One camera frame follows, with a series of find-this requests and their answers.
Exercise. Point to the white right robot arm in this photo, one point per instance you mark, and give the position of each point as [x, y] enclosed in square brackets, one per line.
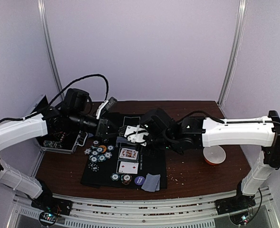
[199, 130]

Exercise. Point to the blue green fifty chip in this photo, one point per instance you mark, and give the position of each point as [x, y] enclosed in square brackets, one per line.
[110, 148]

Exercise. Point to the blue backed card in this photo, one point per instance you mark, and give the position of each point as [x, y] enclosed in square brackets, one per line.
[157, 177]
[149, 184]

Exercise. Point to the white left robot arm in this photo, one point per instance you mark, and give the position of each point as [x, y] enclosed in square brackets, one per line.
[15, 131]

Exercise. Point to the aluminium frame post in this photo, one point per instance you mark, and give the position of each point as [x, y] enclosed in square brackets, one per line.
[236, 43]
[47, 37]

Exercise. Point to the face up diamonds card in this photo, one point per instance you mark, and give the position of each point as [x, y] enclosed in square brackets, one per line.
[128, 167]

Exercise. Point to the aluminium frame post left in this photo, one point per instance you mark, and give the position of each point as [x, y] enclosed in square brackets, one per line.
[47, 37]

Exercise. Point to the aluminium frame post right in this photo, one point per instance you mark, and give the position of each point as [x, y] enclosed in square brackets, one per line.
[236, 43]

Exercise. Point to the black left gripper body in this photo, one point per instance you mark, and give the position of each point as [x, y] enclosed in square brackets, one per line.
[76, 118]

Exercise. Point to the mixed colour chip stack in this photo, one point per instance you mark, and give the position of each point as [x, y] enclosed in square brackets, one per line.
[126, 179]

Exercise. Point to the purple small blind button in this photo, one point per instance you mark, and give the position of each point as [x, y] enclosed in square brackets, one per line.
[139, 180]

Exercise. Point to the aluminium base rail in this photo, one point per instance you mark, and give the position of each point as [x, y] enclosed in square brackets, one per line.
[191, 212]

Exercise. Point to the black poker play mat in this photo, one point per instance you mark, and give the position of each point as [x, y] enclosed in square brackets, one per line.
[147, 165]

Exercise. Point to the face up king card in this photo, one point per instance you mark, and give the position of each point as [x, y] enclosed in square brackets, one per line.
[127, 153]

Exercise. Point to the orange big blind button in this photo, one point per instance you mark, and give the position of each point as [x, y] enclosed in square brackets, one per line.
[102, 149]

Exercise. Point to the orange white bowl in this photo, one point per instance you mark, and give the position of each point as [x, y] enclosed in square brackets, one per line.
[214, 155]

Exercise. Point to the aluminium poker chip case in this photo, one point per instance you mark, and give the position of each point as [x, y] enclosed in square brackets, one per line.
[59, 141]

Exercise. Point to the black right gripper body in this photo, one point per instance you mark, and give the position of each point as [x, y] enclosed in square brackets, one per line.
[179, 136]

